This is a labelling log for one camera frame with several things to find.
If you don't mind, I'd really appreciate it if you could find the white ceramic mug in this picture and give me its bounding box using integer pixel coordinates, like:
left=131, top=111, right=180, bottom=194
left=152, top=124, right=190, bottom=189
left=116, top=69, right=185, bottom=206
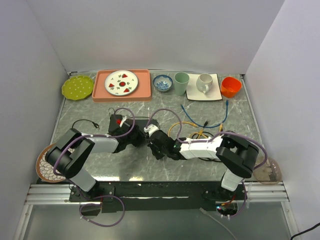
left=196, top=73, right=213, bottom=94

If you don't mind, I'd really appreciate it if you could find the white square plate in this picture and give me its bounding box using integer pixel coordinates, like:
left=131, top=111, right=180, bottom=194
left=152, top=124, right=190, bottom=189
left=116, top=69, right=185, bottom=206
left=186, top=73, right=222, bottom=101

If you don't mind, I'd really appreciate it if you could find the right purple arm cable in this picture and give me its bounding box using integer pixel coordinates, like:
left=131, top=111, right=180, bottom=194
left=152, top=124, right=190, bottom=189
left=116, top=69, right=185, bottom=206
left=145, top=108, right=268, bottom=219

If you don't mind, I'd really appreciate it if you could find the green dotted plate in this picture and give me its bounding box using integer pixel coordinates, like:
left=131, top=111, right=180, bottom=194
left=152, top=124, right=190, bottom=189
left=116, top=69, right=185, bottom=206
left=61, top=75, right=94, bottom=101

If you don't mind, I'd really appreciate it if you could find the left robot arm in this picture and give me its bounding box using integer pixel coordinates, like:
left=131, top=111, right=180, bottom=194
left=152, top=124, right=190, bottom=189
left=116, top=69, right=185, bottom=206
left=45, top=115, right=145, bottom=201

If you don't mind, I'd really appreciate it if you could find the yellow ethernet cable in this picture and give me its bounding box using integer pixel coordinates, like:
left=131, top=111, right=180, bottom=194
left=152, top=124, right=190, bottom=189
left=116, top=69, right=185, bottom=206
left=167, top=121, right=198, bottom=138
left=188, top=124, right=225, bottom=140

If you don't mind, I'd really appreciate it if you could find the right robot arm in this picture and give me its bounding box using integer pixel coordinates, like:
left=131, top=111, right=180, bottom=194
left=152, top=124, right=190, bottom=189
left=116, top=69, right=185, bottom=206
left=144, top=125, right=262, bottom=200

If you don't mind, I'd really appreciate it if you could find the blue white patterned bowl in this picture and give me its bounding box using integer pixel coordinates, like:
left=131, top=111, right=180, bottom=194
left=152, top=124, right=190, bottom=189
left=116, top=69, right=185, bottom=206
left=152, top=74, right=173, bottom=93

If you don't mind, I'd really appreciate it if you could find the pale green cup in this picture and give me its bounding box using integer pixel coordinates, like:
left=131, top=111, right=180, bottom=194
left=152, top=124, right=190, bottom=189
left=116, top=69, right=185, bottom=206
left=173, top=72, right=190, bottom=96

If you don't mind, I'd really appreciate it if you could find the transparent brown oval dish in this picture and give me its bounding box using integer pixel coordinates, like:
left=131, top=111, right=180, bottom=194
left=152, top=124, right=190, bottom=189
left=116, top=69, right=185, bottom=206
left=253, top=157, right=283, bottom=185

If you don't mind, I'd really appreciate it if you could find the white watermelon pattern plate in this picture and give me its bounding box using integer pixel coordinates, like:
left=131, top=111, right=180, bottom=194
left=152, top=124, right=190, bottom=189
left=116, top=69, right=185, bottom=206
left=104, top=70, right=139, bottom=97

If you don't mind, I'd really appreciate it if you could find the black network switch box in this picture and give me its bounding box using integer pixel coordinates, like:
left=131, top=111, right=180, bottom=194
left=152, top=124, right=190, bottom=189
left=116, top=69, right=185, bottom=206
left=135, top=118, right=160, bottom=134

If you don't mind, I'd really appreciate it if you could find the thin black power cord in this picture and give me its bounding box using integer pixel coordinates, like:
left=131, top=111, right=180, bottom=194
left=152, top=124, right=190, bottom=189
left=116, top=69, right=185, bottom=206
left=71, top=107, right=151, bottom=130

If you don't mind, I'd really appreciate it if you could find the white loose cable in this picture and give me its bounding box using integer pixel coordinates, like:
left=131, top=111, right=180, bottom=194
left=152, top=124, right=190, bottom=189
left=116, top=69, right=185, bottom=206
left=199, top=207, right=238, bottom=240

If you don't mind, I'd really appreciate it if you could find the brown petal pattern plate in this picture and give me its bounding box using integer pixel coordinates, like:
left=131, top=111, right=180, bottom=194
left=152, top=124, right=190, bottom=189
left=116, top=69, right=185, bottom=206
left=35, top=143, right=67, bottom=184

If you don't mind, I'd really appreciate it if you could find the orange plastic bowl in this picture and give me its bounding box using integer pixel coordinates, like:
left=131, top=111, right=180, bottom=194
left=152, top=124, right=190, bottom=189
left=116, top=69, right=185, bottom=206
left=220, top=76, right=242, bottom=98

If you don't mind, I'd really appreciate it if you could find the black cord bottom right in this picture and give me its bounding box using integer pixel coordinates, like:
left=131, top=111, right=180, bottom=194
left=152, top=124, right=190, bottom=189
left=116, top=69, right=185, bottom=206
left=291, top=223, right=320, bottom=240

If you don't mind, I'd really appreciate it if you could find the black power adapter brick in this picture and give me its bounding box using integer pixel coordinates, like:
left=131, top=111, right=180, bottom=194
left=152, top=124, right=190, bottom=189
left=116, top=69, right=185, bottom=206
left=108, top=114, right=124, bottom=136

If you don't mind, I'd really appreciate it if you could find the pink plastic tray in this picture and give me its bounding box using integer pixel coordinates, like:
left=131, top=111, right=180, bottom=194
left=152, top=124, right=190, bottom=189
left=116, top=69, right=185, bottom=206
left=92, top=69, right=152, bottom=103

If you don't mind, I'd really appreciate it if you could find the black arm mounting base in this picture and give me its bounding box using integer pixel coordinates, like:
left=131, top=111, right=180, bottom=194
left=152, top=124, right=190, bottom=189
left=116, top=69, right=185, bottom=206
left=69, top=181, right=245, bottom=213

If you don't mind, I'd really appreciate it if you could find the aluminium frame rail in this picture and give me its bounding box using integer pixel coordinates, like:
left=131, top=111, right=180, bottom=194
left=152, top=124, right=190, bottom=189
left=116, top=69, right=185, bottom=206
left=24, top=182, right=289, bottom=205

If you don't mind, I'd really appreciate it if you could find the blue ethernet cable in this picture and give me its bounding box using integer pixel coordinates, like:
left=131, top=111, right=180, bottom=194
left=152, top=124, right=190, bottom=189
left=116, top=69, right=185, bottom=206
left=180, top=100, right=231, bottom=129

